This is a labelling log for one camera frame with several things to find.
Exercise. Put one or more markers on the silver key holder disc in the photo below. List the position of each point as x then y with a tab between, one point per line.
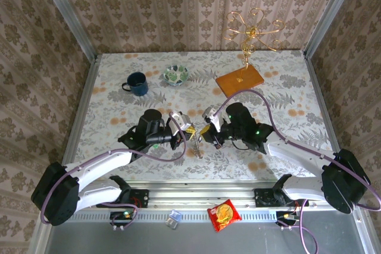
196	145

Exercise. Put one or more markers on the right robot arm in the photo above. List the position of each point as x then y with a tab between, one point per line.
342	182

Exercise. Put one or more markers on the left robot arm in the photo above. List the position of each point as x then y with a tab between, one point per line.
59	194

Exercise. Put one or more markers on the dark blue enamel mug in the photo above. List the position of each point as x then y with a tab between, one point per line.
137	86

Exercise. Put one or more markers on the green leaf pattern bowl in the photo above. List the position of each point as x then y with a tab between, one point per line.
176	75

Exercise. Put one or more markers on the red snack packet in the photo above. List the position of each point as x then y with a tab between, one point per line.
224	215

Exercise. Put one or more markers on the small clear plastic clip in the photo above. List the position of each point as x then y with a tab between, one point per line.
173	219

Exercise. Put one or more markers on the grey metal panel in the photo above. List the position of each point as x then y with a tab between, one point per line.
208	242

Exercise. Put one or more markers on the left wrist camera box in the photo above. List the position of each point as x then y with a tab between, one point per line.
181	120

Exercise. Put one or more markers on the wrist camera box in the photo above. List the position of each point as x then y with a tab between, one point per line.
212	115
181	120

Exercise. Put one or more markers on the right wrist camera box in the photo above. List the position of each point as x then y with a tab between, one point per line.
212	115

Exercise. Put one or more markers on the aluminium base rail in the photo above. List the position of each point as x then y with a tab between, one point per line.
202	196

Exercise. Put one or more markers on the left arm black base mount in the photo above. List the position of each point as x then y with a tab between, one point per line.
141	199

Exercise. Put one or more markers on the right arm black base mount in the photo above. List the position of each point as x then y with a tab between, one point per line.
262	199

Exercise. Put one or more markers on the aluminium table side rail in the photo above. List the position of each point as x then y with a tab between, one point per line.
324	102
78	117

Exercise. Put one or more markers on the aluminium frame post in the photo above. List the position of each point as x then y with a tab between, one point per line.
65	16
330	13

